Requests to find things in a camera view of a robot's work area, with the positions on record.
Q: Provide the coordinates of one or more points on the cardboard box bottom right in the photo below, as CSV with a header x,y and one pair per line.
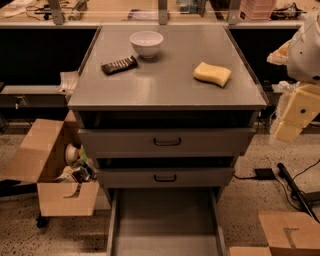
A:
x,y
287,234

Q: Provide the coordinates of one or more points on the white bowl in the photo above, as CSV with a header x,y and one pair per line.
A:
x,y
146,43

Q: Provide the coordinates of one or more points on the yellow sponge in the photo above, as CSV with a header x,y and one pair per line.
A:
x,y
211,73

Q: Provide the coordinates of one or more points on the black rod on floor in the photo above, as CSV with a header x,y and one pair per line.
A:
x,y
283,173

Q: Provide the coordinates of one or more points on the pink container on bench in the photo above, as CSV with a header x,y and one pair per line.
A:
x,y
256,10

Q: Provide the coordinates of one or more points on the open bottom drawer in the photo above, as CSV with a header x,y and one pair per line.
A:
x,y
165,222

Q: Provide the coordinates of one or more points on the dark snack bar wrapper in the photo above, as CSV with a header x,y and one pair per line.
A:
x,y
120,65

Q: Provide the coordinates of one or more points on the grey drawer cabinet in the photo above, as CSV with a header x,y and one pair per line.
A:
x,y
162,93

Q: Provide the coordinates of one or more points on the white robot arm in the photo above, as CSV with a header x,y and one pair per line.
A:
x,y
304,54

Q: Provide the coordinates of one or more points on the open cardboard box left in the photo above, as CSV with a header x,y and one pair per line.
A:
x,y
45,153

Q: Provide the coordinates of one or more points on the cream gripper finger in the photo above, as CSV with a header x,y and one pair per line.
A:
x,y
279,56
294,112

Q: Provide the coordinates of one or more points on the top drawer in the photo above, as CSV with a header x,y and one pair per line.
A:
x,y
152,143

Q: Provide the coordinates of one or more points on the black power adapter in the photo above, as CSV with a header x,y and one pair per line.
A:
x,y
264,174

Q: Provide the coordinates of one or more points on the middle drawer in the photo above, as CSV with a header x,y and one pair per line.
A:
x,y
164,177

